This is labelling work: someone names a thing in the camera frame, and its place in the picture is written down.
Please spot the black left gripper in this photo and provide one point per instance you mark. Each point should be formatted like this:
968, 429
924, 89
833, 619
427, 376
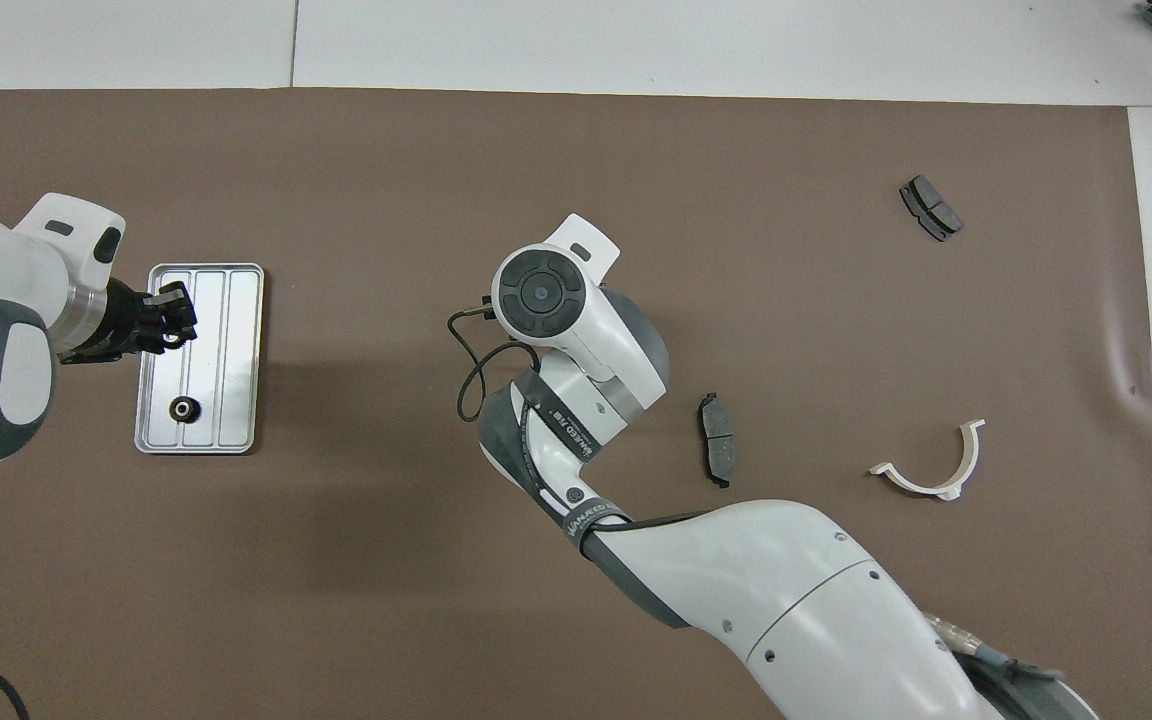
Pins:
116, 325

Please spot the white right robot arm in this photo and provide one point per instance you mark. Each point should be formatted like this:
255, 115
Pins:
786, 600

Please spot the silver metal tray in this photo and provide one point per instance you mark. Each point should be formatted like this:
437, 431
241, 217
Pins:
236, 350

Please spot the brown paper table mat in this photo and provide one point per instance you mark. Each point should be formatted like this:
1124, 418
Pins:
386, 600

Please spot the long grey brake pad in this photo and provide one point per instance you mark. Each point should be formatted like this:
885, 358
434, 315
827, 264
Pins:
717, 440

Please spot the short grey brake pad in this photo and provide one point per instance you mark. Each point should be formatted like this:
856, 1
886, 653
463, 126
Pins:
931, 207

